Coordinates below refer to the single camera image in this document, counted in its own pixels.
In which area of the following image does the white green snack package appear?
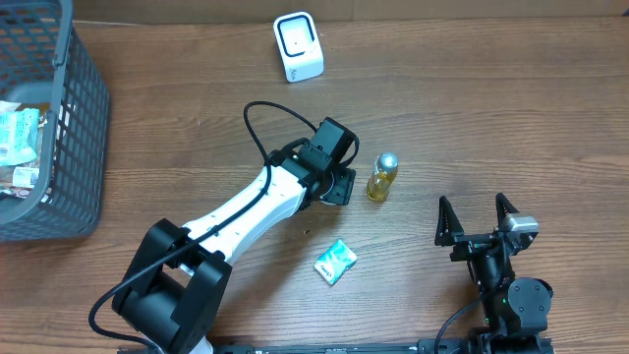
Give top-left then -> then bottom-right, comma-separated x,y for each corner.
1,101 -> 40,166

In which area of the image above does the brown labelled food package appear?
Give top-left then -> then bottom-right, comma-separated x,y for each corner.
1,166 -> 39,199

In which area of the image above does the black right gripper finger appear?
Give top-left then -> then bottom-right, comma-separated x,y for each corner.
434,196 -> 464,247
495,193 -> 518,229

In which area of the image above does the white barcode scanner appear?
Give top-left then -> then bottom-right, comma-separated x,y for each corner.
273,11 -> 324,83

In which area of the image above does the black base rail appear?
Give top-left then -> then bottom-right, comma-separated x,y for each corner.
117,337 -> 556,354

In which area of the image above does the grey plastic mesh basket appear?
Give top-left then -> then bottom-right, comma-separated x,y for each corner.
1,0 -> 111,242

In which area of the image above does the teal tissue pack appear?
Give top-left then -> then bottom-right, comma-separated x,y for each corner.
314,240 -> 358,286

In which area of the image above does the yellow oil bottle silver cap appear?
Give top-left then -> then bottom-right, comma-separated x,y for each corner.
367,151 -> 399,202

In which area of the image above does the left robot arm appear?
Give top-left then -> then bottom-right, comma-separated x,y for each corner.
112,118 -> 358,353

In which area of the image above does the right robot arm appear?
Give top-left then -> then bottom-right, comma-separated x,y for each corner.
432,193 -> 554,354

